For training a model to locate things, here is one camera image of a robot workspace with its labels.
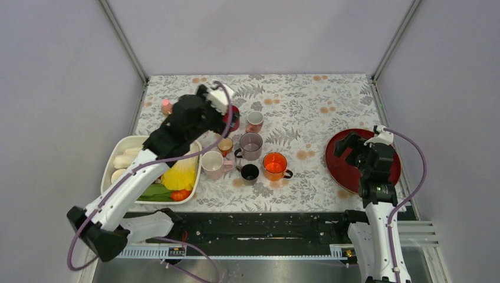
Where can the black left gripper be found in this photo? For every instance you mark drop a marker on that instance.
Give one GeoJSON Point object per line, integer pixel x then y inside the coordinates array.
{"type": "Point", "coordinates": [221, 127]}

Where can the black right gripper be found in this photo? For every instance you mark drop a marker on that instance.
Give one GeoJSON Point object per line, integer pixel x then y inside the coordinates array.
{"type": "Point", "coordinates": [354, 141]}

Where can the red enamel mug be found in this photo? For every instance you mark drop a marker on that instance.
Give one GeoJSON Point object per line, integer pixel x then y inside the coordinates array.
{"type": "Point", "coordinates": [235, 119]}

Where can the small orange cup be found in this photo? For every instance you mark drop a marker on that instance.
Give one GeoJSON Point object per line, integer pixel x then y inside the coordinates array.
{"type": "Point", "coordinates": [225, 146]}

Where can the pink textured mug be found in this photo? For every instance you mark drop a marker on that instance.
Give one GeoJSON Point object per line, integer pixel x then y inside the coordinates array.
{"type": "Point", "coordinates": [255, 121]}

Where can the pale pink mug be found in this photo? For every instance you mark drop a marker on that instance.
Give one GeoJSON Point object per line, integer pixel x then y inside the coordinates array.
{"type": "Point", "coordinates": [215, 165]}

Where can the lilac enamel mug black rim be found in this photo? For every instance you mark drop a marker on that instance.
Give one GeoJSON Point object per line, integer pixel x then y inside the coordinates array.
{"type": "Point", "coordinates": [250, 149]}

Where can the brown glazed ceramic mug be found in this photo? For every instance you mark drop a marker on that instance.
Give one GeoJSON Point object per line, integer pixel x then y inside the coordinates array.
{"type": "Point", "coordinates": [249, 174]}

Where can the orange mug black handle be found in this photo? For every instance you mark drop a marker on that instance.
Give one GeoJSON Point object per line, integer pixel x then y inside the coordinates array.
{"type": "Point", "coordinates": [276, 167]}

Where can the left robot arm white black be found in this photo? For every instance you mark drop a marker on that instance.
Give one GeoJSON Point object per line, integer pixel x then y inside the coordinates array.
{"type": "Point", "coordinates": [102, 224]}

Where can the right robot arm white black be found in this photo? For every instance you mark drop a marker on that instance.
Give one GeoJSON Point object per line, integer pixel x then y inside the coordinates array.
{"type": "Point", "coordinates": [374, 231]}

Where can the round red plate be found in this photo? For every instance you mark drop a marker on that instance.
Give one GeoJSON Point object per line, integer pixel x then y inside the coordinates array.
{"type": "Point", "coordinates": [340, 168]}

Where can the pink capped sauce bottle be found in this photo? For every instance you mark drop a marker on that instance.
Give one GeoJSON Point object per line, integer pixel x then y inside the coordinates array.
{"type": "Point", "coordinates": [166, 107]}

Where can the yellow toy cabbage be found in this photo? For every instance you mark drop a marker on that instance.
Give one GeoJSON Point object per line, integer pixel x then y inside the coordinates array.
{"type": "Point", "coordinates": [182, 175]}

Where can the white rectangular vegetable tray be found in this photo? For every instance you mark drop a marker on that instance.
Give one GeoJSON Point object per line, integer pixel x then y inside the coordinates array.
{"type": "Point", "coordinates": [137, 141]}

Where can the floral fern tablecloth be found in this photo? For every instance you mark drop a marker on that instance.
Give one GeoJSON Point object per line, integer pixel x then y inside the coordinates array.
{"type": "Point", "coordinates": [301, 114]}

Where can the red toy tomato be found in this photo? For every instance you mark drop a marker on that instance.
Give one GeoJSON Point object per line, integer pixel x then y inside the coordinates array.
{"type": "Point", "coordinates": [179, 195]}

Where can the green toy leaf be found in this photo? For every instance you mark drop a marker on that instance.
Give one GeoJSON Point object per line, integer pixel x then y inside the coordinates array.
{"type": "Point", "coordinates": [156, 193]}

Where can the white green toy bok choy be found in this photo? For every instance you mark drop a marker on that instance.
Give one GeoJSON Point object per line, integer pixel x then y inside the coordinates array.
{"type": "Point", "coordinates": [125, 159]}

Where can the white toy radish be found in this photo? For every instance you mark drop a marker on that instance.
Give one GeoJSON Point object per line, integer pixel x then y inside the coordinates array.
{"type": "Point", "coordinates": [116, 175]}

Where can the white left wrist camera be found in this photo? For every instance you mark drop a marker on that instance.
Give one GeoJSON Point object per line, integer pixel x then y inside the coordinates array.
{"type": "Point", "coordinates": [217, 96]}

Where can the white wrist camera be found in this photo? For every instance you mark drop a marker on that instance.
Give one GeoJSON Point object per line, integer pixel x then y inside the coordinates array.
{"type": "Point", "coordinates": [217, 96]}
{"type": "Point", "coordinates": [381, 135]}

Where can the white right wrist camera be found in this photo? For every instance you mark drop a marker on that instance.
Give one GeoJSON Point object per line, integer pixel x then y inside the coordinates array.
{"type": "Point", "coordinates": [381, 135]}

